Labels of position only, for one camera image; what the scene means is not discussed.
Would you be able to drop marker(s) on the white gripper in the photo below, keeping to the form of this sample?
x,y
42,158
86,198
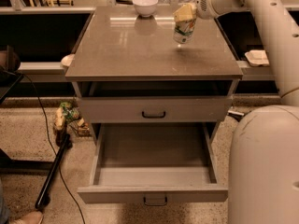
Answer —
x,y
205,6

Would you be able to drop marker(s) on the silver green 7up can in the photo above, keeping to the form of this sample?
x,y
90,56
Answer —
x,y
183,31

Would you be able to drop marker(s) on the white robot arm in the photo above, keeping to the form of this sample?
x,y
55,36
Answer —
x,y
264,155

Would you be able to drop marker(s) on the grey drawer cabinet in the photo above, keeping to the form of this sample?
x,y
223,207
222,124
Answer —
x,y
122,55

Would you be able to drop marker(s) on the grey top drawer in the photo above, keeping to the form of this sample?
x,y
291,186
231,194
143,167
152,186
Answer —
x,y
128,110

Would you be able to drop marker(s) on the open grey middle drawer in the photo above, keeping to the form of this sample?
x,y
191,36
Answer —
x,y
153,160

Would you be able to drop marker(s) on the white ceramic bowl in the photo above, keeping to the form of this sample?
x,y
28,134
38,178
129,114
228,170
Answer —
x,y
145,8

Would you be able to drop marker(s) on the black scissors on floor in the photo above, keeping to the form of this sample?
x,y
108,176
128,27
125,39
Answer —
x,y
236,115

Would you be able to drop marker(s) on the white plate on ledge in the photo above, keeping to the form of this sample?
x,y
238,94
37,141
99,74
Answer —
x,y
67,60

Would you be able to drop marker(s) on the black table leg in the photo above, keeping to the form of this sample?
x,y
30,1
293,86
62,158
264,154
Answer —
x,y
47,168

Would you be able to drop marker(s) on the beige shoe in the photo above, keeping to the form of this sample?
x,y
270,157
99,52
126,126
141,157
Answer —
x,y
34,217

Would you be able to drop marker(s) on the black top drawer handle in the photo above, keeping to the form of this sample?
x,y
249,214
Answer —
x,y
146,115

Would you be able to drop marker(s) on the black drawer handle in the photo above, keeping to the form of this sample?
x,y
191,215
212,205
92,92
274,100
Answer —
x,y
146,115
155,202

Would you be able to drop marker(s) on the snack bags in wire basket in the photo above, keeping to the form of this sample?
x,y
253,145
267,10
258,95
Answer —
x,y
68,115

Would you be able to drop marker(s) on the black middle drawer handle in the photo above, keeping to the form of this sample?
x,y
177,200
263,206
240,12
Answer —
x,y
155,202

